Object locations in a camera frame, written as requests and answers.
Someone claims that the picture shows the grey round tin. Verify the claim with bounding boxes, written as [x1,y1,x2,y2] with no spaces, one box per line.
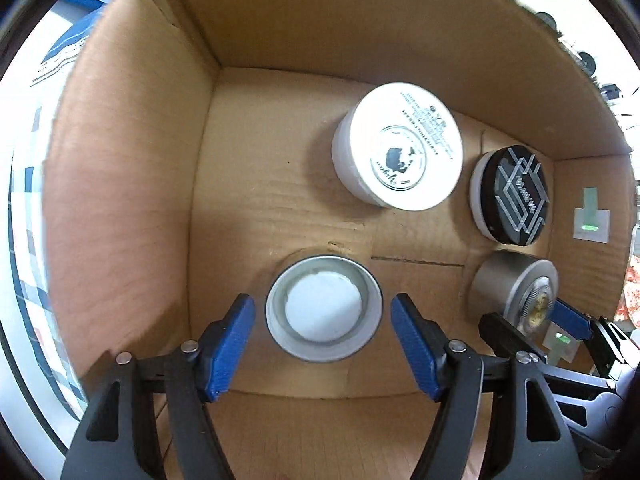
[265,256,384,365]

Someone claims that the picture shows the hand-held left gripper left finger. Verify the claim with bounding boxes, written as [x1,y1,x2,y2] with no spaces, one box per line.
[60,294,257,480]

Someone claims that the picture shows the white round tin printed lid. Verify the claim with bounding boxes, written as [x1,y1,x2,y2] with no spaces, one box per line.
[331,82,464,211]

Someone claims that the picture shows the red patterned cloth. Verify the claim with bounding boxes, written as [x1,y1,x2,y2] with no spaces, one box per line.
[620,255,640,327]

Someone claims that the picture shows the blue white checked cloth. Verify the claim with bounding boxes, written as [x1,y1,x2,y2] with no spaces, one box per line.
[0,0,109,456]

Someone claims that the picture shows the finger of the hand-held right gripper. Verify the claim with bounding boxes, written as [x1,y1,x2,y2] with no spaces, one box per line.
[550,298,637,377]
[478,312,550,367]

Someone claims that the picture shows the white green sticker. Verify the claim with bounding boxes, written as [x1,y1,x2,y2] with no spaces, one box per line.
[572,187,612,243]
[542,324,576,364]

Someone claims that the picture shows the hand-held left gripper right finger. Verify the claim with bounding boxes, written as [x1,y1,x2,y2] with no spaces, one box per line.
[391,293,586,480]

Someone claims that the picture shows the brown cardboard box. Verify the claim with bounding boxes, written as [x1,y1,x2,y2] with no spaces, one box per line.
[42,0,637,480]

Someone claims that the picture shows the black round tin silver pattern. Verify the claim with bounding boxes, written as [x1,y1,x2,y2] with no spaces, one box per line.
[469,145,551,248]

